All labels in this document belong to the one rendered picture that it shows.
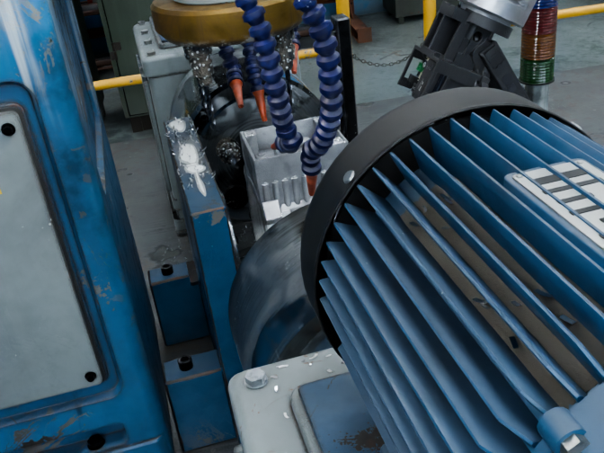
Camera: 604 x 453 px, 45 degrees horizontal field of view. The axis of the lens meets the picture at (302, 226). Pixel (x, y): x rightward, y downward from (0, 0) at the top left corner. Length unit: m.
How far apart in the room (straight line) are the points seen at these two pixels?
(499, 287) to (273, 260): 0.41
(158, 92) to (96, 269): 0.62
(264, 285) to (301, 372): 0.17
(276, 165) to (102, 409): 0.35
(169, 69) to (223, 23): 0.55
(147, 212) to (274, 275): 0.93
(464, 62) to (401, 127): 0.53
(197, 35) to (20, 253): 0.29
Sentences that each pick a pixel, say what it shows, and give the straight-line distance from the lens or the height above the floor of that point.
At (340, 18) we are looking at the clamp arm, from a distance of 1.04.
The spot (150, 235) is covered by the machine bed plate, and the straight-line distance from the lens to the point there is 1.49.
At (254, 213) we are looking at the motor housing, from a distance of 1.05.
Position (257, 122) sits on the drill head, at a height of 1.09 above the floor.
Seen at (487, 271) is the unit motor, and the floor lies 1.33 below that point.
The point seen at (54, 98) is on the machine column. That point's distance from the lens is 0.70.
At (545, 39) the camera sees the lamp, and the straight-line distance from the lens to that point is 1.37.
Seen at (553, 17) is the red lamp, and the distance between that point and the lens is 1.37.
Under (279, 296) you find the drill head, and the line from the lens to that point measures 0.64.
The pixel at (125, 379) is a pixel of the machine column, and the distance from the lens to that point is 0.85.
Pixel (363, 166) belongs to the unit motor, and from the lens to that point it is 0.36.
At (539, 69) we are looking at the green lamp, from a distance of 1.38.
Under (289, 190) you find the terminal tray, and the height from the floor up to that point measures 1.10.
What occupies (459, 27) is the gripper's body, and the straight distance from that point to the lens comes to 0.88.
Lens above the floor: 1.50
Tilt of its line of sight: 30 degrees down
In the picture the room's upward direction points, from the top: 7 degrees counter-clockwise
